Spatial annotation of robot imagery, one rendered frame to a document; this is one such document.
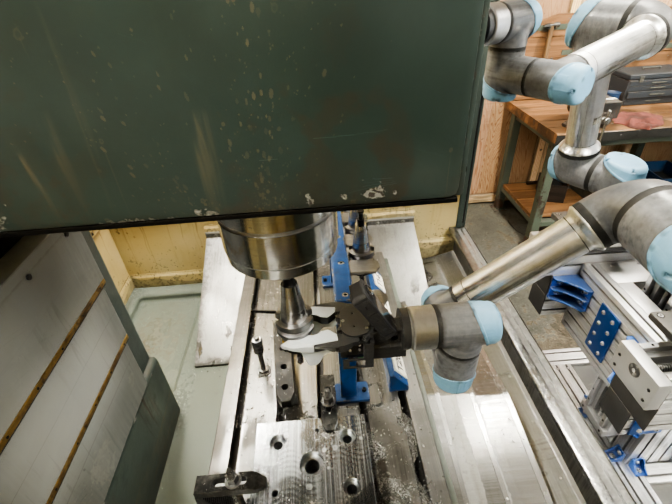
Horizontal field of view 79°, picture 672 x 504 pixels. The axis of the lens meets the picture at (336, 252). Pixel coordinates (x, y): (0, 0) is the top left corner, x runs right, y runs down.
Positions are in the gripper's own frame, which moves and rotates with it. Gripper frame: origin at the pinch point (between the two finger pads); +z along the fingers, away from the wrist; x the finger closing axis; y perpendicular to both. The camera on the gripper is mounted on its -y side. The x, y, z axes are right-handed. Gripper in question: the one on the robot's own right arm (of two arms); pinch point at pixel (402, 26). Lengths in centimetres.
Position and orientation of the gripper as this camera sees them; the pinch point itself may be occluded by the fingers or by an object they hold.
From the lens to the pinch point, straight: 80.6
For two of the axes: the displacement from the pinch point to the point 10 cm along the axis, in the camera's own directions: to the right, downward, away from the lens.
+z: -8.3, 3.6, -4.3
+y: 0.5, 8.1, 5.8
